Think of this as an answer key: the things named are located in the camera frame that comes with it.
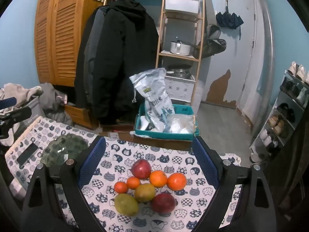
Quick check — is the metal steamer pot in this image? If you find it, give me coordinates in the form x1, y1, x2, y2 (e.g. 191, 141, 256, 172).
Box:
166, 64, 193, 79

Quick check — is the olive hanging bag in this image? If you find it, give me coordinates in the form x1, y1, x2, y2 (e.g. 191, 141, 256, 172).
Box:
200, 24, 227, 59

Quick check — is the orange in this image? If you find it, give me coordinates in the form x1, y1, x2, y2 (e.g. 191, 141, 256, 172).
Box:
167, 173, 187, 191
149, 170, 168, 188

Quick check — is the yellow lemon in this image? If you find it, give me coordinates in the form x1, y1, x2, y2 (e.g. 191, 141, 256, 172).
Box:
114, 193, 139, 216

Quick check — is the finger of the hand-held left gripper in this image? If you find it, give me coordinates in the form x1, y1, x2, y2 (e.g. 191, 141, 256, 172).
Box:
0, 97, 18, 110
0, 107, 32, 140

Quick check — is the white storage box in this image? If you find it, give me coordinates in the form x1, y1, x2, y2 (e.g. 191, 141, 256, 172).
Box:
165, 0, 201, 14

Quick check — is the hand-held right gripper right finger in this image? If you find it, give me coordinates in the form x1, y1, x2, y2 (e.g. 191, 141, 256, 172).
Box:
192, 136, 278, 232

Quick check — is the grey laundry bag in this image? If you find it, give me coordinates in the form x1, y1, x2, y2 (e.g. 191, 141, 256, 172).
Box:
13, 96, 47, 132

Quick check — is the yellow green pear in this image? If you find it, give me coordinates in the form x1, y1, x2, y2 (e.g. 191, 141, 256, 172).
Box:
134, 183, 156, 203

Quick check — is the white shoe rack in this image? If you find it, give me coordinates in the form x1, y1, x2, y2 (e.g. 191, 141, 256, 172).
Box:
249, 70, 309, 159

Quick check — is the red apple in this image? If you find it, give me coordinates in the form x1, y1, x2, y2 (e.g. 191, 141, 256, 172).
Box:
131, 159, 152, 180
152, 193, 176, 213

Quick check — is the wooden shelf rack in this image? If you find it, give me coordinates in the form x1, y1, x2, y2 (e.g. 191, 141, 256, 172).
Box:
155, 0, 206, 103

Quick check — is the teal plastic basket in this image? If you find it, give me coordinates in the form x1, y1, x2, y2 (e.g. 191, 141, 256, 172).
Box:
134, 104, 200, 141

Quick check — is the wooden drawer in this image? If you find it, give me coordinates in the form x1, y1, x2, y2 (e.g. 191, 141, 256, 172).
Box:
64, 103, 100, 129

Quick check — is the clear plastic bag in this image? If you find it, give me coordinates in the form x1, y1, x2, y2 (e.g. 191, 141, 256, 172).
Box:
164, 113, 196, 135

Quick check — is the white printed rice bag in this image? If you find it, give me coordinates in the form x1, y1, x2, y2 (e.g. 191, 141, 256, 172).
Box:
129, 68, 176, 131

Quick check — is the grey clothes pile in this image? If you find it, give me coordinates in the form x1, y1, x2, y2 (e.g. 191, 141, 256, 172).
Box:
39, 82, 73, 126

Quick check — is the beige knit cloth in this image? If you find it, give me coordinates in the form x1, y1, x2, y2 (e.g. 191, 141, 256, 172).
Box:
0, 82, 44, 147

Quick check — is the cat print tablecloth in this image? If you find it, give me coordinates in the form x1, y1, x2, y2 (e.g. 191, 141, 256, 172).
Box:
5, 116, 242, 232

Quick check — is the dark blue umbrella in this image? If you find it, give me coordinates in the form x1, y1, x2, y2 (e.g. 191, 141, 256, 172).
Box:
216, 11, 244, 40

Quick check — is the white patterned basket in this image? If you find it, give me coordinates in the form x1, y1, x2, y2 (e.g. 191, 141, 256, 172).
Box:
164, 75, 196, 103

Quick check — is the black smartphone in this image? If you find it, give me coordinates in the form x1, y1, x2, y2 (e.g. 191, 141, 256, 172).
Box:
16, 143, 39, 166

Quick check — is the dark cloth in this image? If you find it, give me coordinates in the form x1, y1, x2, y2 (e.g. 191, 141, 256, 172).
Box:
266, 116, 309, 214

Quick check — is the small tangerine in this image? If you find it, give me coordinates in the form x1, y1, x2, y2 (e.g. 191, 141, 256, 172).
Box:
126, 176, 141, 190
114, 182, 128, 194

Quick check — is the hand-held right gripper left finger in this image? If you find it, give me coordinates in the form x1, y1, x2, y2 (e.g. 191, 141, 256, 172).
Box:
20, 135, 107, 232

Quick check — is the grey pipe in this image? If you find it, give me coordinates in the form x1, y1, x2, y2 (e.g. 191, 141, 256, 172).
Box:
251, 0, 276, 139

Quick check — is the dark padded jacket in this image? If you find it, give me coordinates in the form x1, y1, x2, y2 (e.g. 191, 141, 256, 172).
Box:
74, 6, 114, 109

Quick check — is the light blue door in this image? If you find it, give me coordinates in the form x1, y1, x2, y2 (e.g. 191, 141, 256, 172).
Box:
203, 0, 258, 126

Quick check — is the black hooded coat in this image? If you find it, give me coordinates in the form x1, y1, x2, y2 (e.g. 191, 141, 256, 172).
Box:
101, 0, 160, 126

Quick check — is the green patterned glass plate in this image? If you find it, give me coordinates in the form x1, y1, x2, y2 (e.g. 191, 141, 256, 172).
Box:
40, 133, 88, 168

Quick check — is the shoe rack with shoes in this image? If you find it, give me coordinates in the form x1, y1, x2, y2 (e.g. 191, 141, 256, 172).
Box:
250, 61, 309, 163

